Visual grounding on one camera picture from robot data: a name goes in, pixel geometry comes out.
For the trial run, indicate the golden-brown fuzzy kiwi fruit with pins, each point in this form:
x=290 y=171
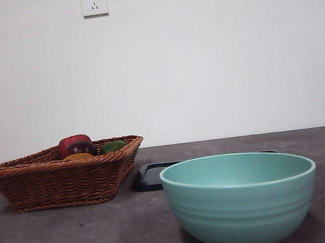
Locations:
x=78 y=156

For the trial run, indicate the teal ceramic bowl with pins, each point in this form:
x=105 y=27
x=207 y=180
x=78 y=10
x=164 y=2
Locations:
x=242 y=212

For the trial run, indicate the green avocado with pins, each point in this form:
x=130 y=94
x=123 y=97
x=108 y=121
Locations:
x=112 y=147

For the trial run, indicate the dark rectangular tray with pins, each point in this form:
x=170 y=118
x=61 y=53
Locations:
x=149 y=179

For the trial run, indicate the dark purple onion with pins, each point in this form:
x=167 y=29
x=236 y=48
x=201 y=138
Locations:
x=81 y=147

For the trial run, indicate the red apple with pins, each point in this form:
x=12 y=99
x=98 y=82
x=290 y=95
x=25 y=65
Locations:
x=70 y=140

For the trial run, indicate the brown wicker basket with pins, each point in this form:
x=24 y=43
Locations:
x=57 y=184

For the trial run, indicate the white wall socket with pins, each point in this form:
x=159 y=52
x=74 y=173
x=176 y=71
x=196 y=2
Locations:
x=94 y=2

